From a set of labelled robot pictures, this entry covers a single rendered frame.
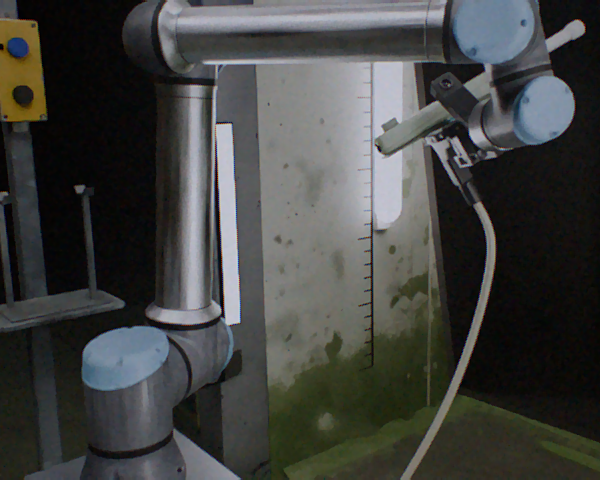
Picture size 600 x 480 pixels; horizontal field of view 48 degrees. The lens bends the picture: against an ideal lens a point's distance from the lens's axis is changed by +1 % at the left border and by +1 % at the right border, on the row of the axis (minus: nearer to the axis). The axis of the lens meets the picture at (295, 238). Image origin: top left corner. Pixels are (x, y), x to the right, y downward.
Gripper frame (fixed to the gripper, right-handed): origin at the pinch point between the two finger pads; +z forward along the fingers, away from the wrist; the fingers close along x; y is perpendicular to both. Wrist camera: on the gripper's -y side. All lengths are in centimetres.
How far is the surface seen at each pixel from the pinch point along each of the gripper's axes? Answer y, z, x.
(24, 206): -37, 76, -83
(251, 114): -27, 81, -13
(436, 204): 22, 46, 10
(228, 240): 2, 80, -40
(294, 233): 13, 94, -19
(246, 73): -38, 79, -8
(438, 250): 34, 51, 5
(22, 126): -55, 73, -71
